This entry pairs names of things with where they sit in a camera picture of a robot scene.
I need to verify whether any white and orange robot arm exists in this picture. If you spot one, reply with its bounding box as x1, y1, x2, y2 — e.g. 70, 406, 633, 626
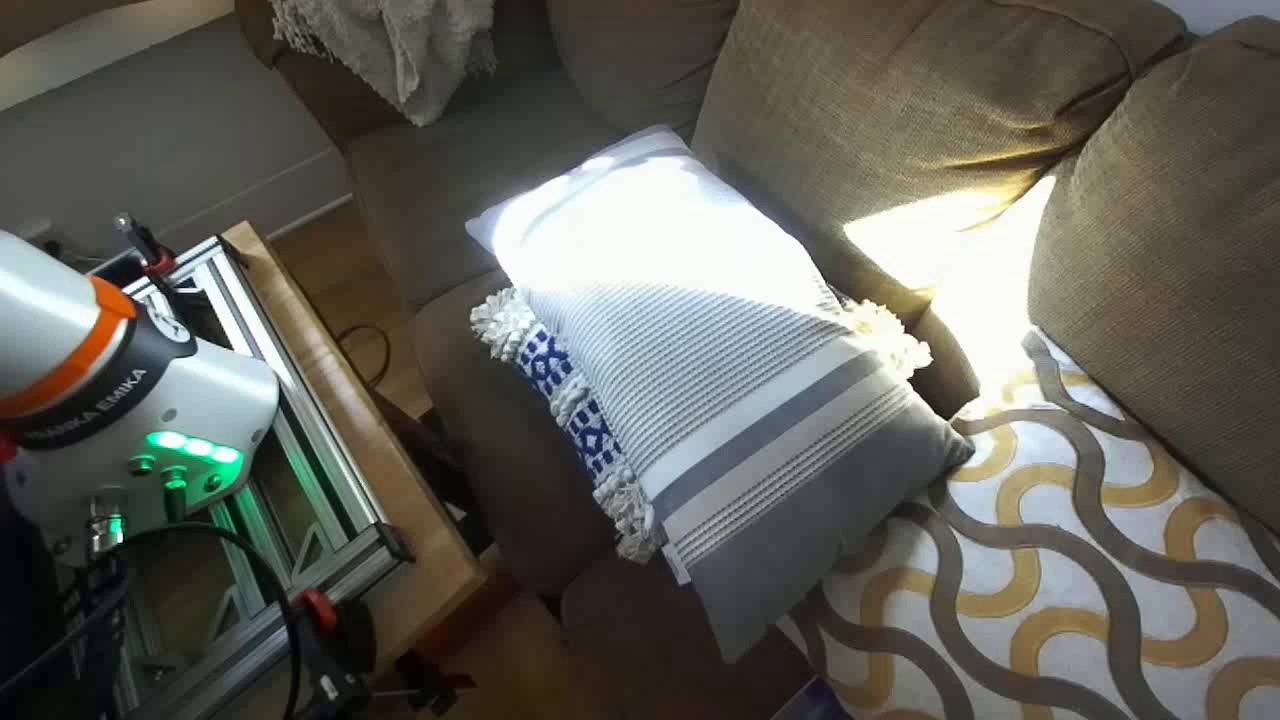
0, 232, 279, 533

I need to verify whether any blue white knitted pillow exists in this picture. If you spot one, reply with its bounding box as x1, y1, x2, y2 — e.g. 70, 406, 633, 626
469, 289, 664, 562

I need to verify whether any grey striped pillow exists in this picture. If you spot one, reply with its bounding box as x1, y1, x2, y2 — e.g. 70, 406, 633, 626
469, 126, 969, 658

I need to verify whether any yellow grey wave pattern pillow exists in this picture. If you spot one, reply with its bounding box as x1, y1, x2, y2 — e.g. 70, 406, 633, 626
781, 332, 1280, 720

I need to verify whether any wooden side table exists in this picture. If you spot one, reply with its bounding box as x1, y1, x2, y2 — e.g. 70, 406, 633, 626
222, 220, 485, 669

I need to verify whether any tan middle back cushion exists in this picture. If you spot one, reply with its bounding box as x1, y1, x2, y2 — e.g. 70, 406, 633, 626
695, 0, 1188, 232

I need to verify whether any tan cushion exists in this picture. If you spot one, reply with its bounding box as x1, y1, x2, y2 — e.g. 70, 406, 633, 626
695, 0, 1188, 232
1026, 15, 1280, 526

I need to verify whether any white lace cloth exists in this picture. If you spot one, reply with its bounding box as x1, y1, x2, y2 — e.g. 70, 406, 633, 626
269, 0, 497, 126

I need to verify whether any tan sofa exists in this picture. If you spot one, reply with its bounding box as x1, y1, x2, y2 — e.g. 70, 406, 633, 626
234, 0, 1280, 720

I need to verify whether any tan right back cushion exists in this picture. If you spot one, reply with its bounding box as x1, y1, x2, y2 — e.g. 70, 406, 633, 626
1026, 15, 1280, 526

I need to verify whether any aluminium frame robot mount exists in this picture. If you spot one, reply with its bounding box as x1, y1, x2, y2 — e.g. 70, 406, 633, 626
117, 237, 403, 720

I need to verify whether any black cable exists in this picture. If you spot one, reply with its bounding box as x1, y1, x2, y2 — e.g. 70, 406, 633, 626
0, 520, 309, 720

